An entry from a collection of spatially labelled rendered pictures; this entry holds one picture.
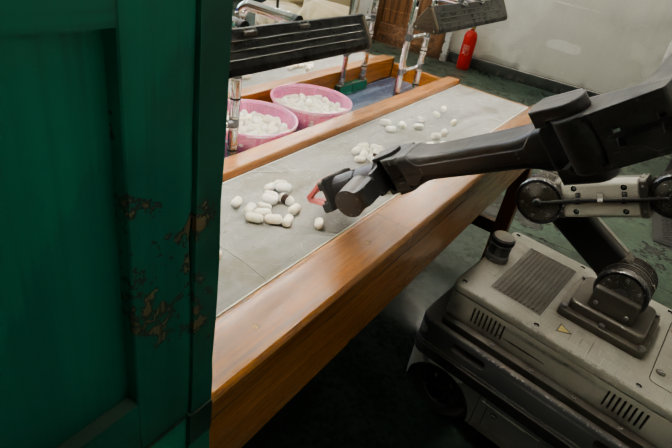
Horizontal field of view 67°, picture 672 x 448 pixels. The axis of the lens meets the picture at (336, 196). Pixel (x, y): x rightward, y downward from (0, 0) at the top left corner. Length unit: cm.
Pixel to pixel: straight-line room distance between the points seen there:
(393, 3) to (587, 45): 207
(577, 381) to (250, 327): 92
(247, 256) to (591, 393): 92
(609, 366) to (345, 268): 76
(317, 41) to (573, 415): 107
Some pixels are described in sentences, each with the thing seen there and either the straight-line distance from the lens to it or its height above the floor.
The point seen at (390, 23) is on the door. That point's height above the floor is 24.
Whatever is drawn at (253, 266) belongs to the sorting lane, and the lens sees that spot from 93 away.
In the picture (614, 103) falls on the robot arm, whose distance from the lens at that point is 63.
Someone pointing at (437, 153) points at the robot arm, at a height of 100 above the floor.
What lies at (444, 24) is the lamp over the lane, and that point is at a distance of 159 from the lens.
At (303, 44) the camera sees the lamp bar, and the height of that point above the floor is 107.
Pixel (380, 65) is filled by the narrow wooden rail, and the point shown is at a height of 74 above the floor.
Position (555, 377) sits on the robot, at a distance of 147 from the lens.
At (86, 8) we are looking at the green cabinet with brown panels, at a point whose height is 125.
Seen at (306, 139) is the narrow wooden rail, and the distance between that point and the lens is 137.
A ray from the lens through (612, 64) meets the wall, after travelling 566.
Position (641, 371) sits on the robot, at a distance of 148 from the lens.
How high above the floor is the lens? 132
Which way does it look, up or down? 30 degrees down
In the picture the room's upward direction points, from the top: 10 degrees clockwise
